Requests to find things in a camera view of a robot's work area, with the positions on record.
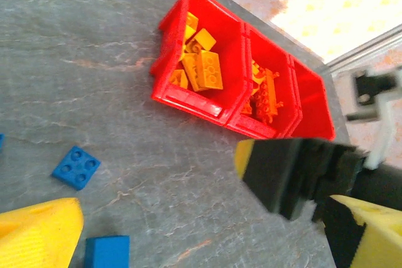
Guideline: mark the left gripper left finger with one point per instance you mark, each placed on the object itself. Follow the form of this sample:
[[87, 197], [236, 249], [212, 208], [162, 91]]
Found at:
[[37, 236]]

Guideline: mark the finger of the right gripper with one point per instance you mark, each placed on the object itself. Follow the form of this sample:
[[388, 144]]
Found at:
[[270, 174]]

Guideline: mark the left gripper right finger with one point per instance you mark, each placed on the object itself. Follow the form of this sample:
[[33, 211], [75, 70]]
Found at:
[[383, 236]]

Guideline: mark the orange lego brick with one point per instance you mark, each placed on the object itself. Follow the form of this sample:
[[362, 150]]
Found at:
[[248, 108]]

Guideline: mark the orange lego rail piece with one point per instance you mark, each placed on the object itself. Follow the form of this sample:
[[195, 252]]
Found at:
[[270, 92]]

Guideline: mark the yellow lego brick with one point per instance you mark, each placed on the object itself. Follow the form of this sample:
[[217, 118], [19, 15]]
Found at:
[[211, 70]]

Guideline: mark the yellow long lego slope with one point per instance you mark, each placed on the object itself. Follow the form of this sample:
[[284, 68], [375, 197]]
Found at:
[[190, 75]]

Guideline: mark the yellow half-round lego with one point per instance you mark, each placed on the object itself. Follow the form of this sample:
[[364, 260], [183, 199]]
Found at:
[[179, 78]]

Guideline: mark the yellow lego wedge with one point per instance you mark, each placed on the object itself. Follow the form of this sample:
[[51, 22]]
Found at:
[[205, 39]]

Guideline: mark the small yellow lego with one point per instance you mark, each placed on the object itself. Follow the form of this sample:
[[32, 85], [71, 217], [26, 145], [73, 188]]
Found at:
[[191, 20], [188, 33]]

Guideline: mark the blue lego brick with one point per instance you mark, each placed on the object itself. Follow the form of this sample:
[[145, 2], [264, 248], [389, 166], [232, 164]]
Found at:
[[1, 142], [107, 250]]

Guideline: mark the red plastic bin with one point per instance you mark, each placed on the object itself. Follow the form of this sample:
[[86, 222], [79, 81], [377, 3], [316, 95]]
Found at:
[[226, 48], [282, 70], [314, 101]]

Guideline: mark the blue square lego plate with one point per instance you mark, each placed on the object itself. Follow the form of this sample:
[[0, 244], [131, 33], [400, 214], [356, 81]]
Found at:
[[76, 167]]

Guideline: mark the aluminium frame post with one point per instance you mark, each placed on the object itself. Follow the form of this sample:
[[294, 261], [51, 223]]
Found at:
[[364, 46]]

